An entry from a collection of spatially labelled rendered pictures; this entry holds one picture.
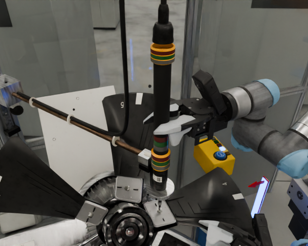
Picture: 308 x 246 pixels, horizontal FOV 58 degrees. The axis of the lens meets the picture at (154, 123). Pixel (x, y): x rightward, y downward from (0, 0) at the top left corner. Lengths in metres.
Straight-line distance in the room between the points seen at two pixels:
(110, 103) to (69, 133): 0.22
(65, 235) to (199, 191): 0.40
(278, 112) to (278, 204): 0.86
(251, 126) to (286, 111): 1.29
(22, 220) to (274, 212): 1.96
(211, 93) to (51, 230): 0.57
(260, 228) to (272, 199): 1.78
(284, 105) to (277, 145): 1.28
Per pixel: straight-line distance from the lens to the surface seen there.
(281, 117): 2.04
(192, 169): 1.85
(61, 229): 0.86
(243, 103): 0.67
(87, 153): 0.95
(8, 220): 0.90
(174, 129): 0.55
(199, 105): 0.61
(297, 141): 0.72
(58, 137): 0.96
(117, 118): 0.77
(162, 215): 0.77
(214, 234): 0.74
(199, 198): 0.82
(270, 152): 0.72
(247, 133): 0.75
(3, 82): 1.03
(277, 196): 2.58
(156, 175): 0.65
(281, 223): 2.41
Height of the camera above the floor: 1.81
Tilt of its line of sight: 35 degrees down
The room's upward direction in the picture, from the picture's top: straight up
